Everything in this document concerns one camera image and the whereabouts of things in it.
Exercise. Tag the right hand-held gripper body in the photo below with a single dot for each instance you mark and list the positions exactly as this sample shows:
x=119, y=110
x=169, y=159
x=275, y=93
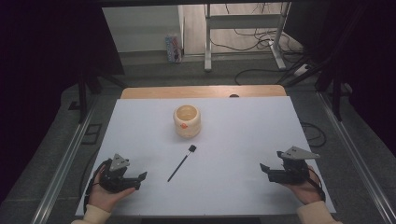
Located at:
x=292, y=169

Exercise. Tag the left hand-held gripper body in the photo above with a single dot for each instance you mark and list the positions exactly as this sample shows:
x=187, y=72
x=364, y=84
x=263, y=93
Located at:
x=113, y=179

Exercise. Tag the thin black brush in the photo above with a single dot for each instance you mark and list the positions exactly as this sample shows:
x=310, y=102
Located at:
x=182, y=163

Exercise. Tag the cream wooden cup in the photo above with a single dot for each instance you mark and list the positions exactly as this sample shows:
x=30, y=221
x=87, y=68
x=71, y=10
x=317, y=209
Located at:
x=187, y=121

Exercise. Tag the person's left hand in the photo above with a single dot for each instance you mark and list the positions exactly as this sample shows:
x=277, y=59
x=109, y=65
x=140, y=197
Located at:
x=104, y=196

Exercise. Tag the person's right hand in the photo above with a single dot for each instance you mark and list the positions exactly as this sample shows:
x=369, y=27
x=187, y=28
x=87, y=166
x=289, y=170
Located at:
x=306, y=191

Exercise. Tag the black stand legs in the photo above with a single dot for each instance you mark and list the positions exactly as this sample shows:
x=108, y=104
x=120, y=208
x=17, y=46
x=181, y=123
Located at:
x=336, y=93
x=82, y=93

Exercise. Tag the white power strip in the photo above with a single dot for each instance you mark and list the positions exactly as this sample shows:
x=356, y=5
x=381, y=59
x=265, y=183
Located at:
x=301, y=70

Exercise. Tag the wooden table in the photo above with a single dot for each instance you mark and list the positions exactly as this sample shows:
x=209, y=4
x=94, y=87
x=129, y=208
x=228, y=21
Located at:
x=202, y=92

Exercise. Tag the colourful printed packet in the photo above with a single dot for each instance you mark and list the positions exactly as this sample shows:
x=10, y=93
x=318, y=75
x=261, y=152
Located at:
x=173, y=48

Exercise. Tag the white cabinet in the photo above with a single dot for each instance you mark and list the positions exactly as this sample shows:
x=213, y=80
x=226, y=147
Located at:
x=141, y=28

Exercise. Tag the black rectangular floor frame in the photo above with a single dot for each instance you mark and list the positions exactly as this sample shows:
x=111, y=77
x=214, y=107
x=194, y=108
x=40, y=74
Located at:
x=91, y=133

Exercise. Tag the silver metal rail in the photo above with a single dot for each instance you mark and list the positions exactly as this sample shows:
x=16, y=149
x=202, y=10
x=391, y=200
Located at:
x=355, y=149
x=65, y=165

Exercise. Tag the white metal stand frame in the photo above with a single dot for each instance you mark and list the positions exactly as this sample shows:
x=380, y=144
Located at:
x=243, y=21

